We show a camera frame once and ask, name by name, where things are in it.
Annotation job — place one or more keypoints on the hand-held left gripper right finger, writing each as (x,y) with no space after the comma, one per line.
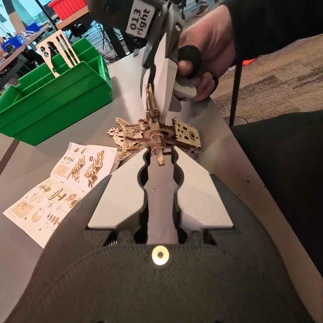
(204,199)

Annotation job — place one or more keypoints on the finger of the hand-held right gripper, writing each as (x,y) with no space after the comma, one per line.
(165,83)
(144,88)

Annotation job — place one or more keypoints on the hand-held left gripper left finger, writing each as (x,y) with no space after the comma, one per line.
(118,199)

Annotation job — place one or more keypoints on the wooden model chassis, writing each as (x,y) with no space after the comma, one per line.
(188,133)

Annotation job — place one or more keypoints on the person's right forearm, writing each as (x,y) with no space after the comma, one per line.
(277,25)

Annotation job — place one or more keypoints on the person's right hand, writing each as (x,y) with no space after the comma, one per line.
(214,37)

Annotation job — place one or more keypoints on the wooden top desk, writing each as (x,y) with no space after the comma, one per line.
(75,24)

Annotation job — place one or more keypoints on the small black block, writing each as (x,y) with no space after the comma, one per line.
(135,52)

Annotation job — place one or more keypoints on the red storage bin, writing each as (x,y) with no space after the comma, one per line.
(68,10)

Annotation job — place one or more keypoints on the wooden side panel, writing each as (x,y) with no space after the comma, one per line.
(113,132)

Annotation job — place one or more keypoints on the black light stand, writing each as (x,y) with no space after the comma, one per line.
(46,15)

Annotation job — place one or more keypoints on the instruction booklet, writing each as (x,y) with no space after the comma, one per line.
(50,196)

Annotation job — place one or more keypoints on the black table leg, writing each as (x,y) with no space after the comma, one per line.
(236,96)

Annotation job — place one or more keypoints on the wooden cutout sheet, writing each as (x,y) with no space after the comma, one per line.
(46,53)

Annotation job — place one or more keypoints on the blue storage bin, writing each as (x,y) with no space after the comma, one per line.
(12,43)
(34,27)

